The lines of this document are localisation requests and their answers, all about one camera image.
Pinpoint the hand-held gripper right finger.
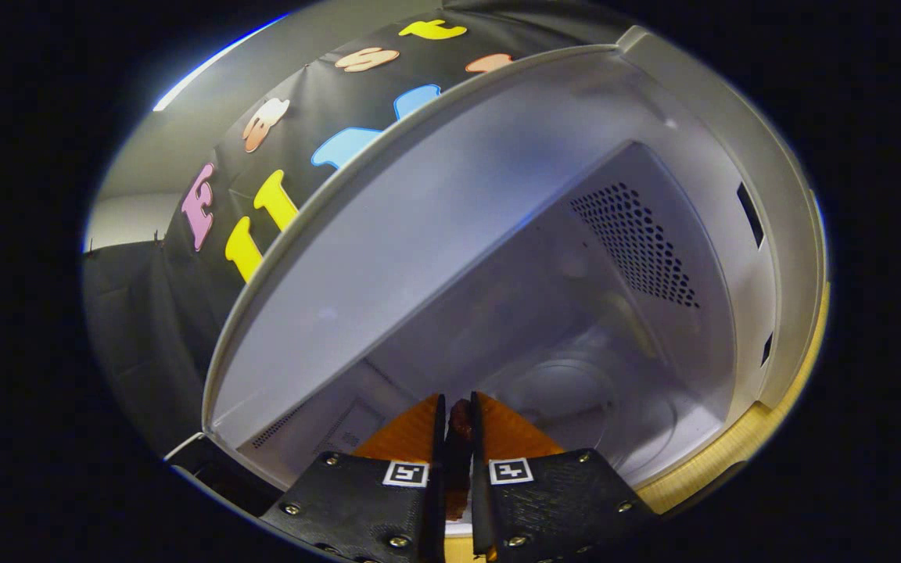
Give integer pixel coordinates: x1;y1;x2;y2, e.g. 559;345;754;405
470;391;659;563

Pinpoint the white toaster oven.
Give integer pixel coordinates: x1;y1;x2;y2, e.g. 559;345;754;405
165;23;827;540

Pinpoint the glass turntable plate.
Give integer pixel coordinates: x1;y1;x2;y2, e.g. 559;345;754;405
490;356;680;479

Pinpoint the reddish brown meat piece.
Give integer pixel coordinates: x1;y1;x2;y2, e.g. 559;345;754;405
444;399;476;522

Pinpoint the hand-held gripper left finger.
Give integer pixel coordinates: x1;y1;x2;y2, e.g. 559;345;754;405
259;393;447;563

